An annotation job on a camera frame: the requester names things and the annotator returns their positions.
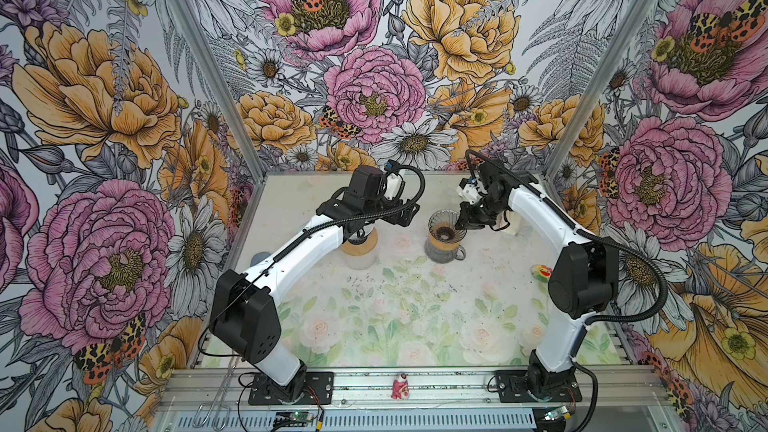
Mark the aluminium corner post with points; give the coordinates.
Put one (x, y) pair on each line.
(184, 12)
(609, 61)

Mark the grey ribbed glass pitcher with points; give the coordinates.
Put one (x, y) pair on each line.
(443, 256)

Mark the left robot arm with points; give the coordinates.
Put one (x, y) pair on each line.
(245, 315)

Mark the orange coffee filter pack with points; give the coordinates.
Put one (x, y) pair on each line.
(513, 222)

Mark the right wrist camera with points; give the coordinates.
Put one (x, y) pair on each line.
(470, 191)

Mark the grey blue oval case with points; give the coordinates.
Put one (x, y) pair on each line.
(261, 259)

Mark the pink small figurine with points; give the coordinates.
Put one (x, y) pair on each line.
(400, 388)

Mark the metal wire tongs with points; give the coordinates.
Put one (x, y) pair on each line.
(214, 414)

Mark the colourful small toy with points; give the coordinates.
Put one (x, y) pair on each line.
(541, 272)

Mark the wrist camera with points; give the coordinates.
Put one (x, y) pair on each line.
(365, 184)
(470, 191)

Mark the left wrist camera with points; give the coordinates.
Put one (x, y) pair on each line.
(365, 184)

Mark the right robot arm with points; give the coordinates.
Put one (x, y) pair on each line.
(583, 280)

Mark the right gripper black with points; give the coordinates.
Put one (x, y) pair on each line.
(467, 219)

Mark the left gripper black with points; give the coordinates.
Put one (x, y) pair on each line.
(405, 217)

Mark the aluminium corner post right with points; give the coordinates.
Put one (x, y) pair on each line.
(609, 61)

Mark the wooden dripper ring stand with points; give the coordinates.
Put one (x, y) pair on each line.
(358, 247)

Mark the aluminium front rail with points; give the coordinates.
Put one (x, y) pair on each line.
(611, 398)

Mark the aluminium corner post left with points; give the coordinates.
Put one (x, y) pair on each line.
(184, 12)

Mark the grey ribbed glass dripper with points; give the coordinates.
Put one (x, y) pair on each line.
(442, 227)

